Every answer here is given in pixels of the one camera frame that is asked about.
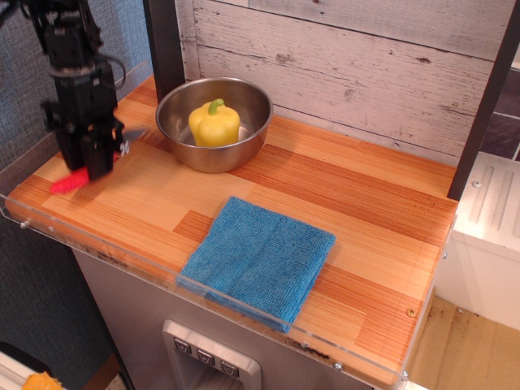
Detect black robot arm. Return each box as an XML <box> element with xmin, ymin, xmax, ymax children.
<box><xmin>1</xmin><ymin>1</ymin><xmax>127</xmax><ymax>180</ymax></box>

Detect orange object bottom left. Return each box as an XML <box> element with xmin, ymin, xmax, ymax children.
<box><xmin>21</xmin><ymin>372</ymin><xmax>63</xmax><ymax>390</ymax></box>

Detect clear acrylic table guard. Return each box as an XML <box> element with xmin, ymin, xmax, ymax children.
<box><xmin>1</xmin><ymin>79</ymin><xmax>457</xmax><ymax>389</ymax></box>

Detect yellow bell pepper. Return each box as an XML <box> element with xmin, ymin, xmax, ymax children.
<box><xmin>188</xmin><ymin>98</ymin><xmax>241</xmax><ymax>147</ymax></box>

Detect dark vertical post right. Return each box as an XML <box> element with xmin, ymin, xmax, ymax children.
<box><xmin>447</xmin><ymin>1</ymin><xmax>519</xmax><ymax>201</ymax></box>

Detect red handled metal fork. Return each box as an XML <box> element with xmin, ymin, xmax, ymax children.
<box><xmin>50</xmin><ymin>129</ymin><xmax>146</xmax><ymax>194</ymax></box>

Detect blue folded cloth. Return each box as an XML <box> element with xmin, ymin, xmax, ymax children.
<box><xmin>176</xmin><ymin>197</ymin><xmax>336</xmax><ymax>333</ymax></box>

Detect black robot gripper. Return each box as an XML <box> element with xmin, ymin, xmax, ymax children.
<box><xmin>41</xmin><ymin>60</ymin><xmax>130</xmax><ymax>180</ymax></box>

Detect stainless steel bowl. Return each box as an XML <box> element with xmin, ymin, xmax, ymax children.
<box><xmin>156</xmin><ymin>77</ymin><xmax>273</xmax><ymax>173</ymax></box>

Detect grey cabinet with buttons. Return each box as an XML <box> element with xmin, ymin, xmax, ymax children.
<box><xmin>74</xmin><ymin>250</ymin><xmax>369</xmax><ymax>389</ymax></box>

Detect white cabinet on right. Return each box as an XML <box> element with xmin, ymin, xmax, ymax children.
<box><xmin>435</xmin><ymin>153</ymin><xmax>519</xmax><ymax>329</ymax></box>

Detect dark vertical post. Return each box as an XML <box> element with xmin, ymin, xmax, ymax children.
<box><xmin>143</xmin><ymin>0</ymin><xmax>185</xmax><ymax>102</ymax></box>
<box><xmin>447</xmin><ymin>1</ymin><xmax>519</xmax><ymax>201</ymax></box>

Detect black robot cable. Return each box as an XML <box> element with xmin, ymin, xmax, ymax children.
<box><xmin>99</xmin><ymin>54</ymin><xmax>127</xmax><ymax>89</ymax></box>

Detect dark vertical post left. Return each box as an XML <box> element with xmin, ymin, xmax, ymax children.
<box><xmin>143</xmin><ymin>0</ymin><xmax>185</xmax><ymax>102</ymax></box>

